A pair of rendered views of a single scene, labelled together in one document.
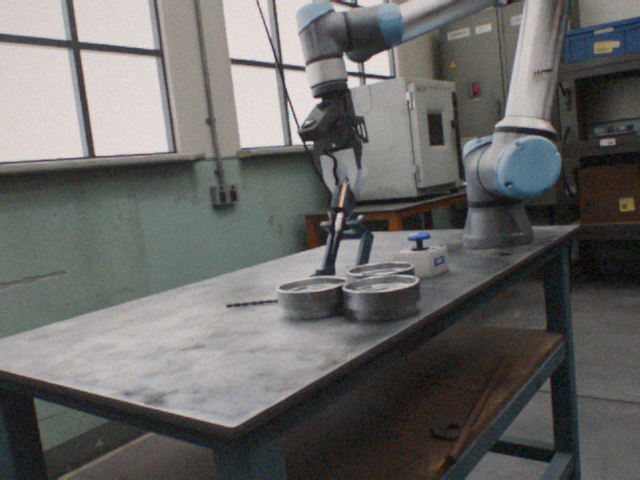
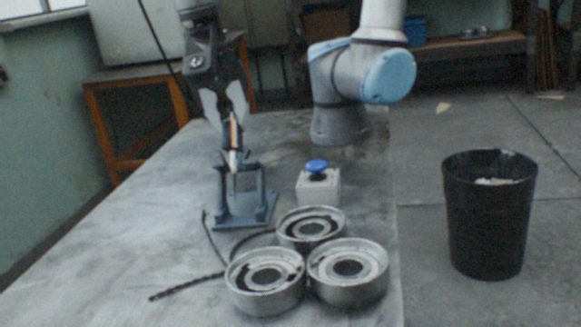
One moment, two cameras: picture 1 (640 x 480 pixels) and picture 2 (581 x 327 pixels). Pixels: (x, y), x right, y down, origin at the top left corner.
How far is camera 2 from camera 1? 0.44 m
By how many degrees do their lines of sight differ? 29
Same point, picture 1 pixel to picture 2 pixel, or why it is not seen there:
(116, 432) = not seen: outside the picture
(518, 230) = (364, 125)
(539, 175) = (400, 84)
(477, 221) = (329, 121)
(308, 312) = (278, 308)
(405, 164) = (173, 26)
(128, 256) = not seen: outside the picture
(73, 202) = not seen: outside the picture
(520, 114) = (380, 26)
